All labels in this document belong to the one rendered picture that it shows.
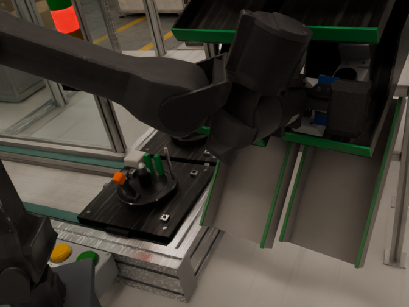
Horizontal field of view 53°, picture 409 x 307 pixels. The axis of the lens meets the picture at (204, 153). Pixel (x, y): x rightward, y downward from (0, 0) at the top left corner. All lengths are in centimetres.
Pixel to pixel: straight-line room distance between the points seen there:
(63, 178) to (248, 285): 62
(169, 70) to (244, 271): 57
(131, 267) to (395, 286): 50
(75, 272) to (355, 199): 47
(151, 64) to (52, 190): 82
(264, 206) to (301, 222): 7
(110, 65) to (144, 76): 3
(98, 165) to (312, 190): 63
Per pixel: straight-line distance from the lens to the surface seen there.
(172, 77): 39
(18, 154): 139
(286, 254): 91
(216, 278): 88
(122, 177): 86
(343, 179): 73
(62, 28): 100
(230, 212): 78
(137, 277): 88
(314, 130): 57
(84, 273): 70
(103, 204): 97
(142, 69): 40
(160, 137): 115
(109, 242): 89
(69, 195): 114
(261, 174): 76
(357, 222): 72
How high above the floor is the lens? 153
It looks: 33 degrees down
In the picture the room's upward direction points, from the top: 12 degrees counter-clockwise
